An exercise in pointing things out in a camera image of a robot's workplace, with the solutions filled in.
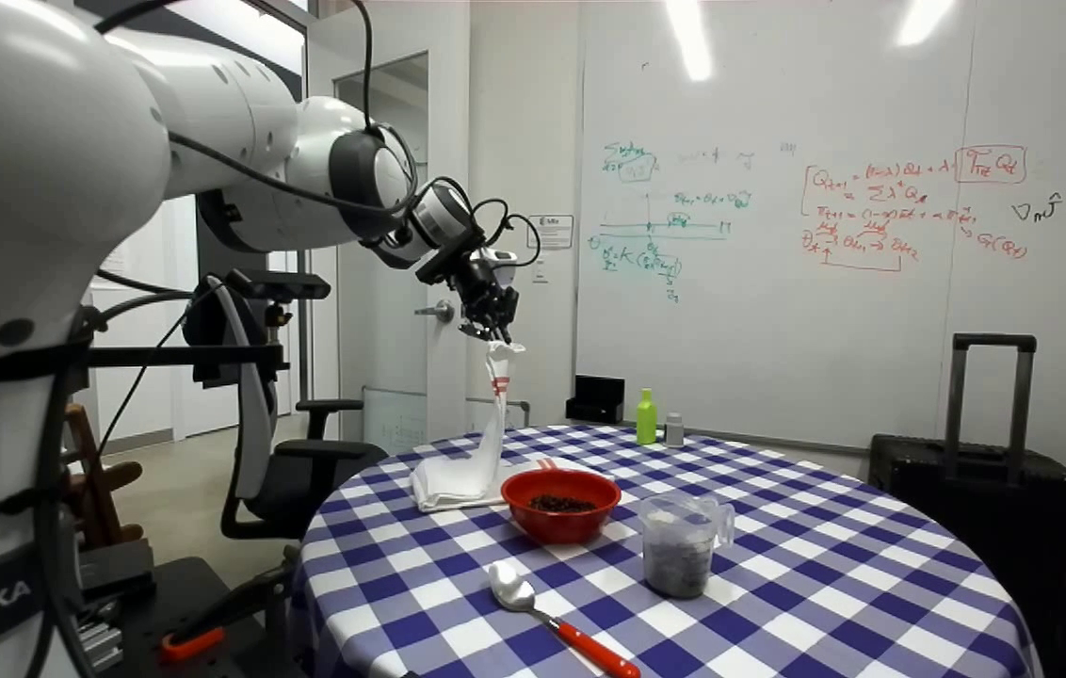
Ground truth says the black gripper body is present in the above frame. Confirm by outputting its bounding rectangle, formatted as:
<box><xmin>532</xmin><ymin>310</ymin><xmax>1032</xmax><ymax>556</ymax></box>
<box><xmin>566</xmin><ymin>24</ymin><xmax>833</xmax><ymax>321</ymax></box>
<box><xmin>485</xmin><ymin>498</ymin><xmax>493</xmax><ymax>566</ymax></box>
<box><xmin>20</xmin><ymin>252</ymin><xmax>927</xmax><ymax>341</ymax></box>
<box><xmin>415</xmin><ymin>221</ymin><xmax>523</xmax><ymax>336</ymax></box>

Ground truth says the white towel with red stripes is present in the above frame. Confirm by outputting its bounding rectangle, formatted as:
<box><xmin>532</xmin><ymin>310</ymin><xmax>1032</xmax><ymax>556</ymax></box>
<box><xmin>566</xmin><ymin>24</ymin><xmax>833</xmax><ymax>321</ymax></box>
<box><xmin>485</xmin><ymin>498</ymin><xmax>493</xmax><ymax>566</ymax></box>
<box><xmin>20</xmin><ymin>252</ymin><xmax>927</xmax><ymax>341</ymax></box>
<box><xmin>410</xmin><ymin>336</ymin><xmax>532</xmax><ymax>517</ymax></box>

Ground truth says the white door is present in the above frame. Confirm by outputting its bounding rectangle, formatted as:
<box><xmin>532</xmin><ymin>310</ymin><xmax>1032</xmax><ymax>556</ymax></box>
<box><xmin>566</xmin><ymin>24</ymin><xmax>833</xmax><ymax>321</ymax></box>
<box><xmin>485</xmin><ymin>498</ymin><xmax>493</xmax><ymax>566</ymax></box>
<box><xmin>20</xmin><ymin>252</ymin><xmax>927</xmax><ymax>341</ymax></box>
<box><xmin>332</xmin><ymin>47</ymin><xmax>475</xmax><ymax>455</ymax></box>

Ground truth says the black box behind table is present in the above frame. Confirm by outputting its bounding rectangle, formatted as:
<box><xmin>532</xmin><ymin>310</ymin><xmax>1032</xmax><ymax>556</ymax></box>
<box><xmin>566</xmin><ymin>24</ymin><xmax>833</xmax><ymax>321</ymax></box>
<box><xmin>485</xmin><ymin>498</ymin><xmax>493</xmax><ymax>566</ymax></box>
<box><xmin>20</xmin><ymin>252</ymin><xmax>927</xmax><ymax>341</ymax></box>
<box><xmin>561</xmin><ymin>373</ymin><xmax>627</xmax><ymax>430</ymax></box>

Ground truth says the green bottle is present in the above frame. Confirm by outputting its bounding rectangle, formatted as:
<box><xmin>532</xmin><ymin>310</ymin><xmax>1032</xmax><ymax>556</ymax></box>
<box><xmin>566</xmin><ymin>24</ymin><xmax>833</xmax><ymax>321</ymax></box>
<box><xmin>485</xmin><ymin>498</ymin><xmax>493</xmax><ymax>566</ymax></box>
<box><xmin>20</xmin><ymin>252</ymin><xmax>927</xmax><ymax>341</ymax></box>
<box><xmin>631</xmin><ymin>386</ymin><xmax>661</xmax><ymax>452</ymax></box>

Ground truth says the red bowl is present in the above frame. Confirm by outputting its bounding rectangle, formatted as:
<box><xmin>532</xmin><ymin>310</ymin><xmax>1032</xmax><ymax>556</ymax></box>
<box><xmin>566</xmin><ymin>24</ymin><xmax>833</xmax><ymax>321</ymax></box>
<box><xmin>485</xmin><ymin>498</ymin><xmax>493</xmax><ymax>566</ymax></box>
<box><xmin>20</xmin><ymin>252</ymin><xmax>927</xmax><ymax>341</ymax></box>
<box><xmin>500</xmin><ymin>464</ymin><xmax>626</xmax><ymax>546</ymax></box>

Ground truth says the black office chair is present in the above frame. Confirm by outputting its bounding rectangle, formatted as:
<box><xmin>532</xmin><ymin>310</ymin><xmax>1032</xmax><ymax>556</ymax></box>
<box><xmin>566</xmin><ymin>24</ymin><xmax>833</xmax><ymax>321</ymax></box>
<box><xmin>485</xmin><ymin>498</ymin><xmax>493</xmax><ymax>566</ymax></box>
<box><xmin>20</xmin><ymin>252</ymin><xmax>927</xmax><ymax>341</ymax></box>
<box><xmin>185</xmin><ymin>267</ymin><xmax>392</xmax><ymax>542</ymax></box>

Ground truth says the clear plastic measuring cup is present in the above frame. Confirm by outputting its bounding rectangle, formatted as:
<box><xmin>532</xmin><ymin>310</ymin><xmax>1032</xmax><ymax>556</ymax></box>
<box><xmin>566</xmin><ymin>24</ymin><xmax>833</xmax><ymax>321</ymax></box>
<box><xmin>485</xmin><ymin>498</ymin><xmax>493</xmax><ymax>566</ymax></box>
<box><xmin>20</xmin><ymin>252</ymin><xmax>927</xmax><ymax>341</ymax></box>
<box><xmin>631</xmin><ymin>486</ymin><xmax>739</xmax><ymax>601</ymax></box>

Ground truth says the whiteboard with writing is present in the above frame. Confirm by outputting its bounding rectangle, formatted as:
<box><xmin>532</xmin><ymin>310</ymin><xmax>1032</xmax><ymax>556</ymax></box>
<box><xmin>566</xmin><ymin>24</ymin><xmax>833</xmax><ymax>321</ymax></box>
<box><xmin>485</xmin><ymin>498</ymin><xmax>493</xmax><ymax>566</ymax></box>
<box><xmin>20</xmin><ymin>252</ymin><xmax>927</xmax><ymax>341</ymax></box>
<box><xmin>573</xmin><ymin>0</ymin><xmax>1066</xmax><ymax>482</ymax></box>

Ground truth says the black mounting bar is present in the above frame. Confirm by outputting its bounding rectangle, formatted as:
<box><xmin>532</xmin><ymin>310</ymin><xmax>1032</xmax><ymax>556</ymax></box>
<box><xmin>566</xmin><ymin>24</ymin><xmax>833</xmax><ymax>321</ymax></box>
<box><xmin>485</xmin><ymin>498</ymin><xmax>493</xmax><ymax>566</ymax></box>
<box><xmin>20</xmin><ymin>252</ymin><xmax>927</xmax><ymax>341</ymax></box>
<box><xmin>72</xmin><ymin>341</ymin><xmax>293</xmax><ymax>376</ymax></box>

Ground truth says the blue white checkered tablecloth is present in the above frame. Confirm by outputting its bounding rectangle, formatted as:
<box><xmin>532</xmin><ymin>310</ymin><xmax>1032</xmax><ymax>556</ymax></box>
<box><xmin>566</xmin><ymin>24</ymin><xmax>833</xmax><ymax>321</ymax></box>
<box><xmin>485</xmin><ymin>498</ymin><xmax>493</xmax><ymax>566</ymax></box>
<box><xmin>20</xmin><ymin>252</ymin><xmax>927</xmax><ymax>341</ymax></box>
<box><xmin>293</xmin><ymin>420</ymin><xmax>1044</xmax><ymax>678</ymax></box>

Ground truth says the black base platform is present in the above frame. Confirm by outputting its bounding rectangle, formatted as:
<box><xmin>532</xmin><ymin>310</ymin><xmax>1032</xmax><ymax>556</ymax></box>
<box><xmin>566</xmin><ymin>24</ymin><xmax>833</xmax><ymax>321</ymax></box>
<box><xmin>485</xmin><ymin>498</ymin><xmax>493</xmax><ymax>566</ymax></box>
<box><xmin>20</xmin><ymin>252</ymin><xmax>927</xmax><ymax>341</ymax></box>
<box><xmin>75</xmin><ymin>551</ymin><xmax>307</xmax><ymax>678</ymax></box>

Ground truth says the brown wooden stand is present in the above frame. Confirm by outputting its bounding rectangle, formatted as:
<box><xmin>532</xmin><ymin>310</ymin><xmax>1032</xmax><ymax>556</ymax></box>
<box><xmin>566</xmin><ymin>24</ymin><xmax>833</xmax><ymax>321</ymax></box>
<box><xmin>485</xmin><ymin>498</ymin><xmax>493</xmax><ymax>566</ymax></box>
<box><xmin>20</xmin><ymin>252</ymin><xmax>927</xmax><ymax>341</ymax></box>
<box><xmin>57</xmin><ymin>400</ymin><xmax>148</xmax><ymax>551</ymax></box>

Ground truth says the paper sign on wall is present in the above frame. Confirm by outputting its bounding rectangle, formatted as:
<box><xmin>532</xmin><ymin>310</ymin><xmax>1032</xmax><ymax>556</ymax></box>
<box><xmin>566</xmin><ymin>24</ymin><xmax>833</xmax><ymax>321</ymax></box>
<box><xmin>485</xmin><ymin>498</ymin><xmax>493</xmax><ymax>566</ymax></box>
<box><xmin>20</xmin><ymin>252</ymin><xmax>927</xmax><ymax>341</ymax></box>
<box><xmin>538</xmin><ymin>212</ymin><xmax>575</xmax><ymax>257</ymax></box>

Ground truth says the white spoon with red handle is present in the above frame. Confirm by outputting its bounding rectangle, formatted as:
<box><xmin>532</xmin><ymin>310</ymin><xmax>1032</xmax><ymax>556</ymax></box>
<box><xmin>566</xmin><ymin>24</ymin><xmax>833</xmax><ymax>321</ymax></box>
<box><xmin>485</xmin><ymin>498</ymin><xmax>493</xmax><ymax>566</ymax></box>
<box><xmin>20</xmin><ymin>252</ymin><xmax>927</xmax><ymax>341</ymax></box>
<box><xmin>480</xmin><ymin>556</ymin><xmax>642</xmax><ymax>678</ymax></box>

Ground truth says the orange handled tool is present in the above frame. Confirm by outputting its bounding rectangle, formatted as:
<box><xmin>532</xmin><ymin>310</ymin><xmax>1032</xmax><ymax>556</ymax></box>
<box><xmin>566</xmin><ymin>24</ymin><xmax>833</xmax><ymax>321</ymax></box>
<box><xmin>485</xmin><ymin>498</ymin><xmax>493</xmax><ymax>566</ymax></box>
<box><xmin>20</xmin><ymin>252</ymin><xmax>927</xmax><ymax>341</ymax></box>
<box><xmin>159</xmin><ymin>622</ymin><xmax>229</xmax><ymax>666</ymax></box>

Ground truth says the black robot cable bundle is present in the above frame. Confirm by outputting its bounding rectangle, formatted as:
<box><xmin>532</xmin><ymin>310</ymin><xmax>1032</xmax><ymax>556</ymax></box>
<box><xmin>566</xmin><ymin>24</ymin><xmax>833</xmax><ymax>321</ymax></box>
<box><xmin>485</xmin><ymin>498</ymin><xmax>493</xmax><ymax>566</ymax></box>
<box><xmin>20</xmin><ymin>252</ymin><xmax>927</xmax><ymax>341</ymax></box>
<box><xmin>23</xmin><ymin>267</ymin><xmax>203</xmax><ymax>678</ymax></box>

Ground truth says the black suitcase with handle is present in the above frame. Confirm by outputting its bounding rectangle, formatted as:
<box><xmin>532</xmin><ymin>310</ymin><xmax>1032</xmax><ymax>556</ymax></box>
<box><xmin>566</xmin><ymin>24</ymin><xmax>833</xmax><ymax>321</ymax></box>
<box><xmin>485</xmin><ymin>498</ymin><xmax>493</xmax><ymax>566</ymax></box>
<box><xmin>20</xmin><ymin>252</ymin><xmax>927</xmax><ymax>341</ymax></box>
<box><xmin>865</xmin><ymin>330</ymin><xmax>1066</xmax><ymax>678</ymax></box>

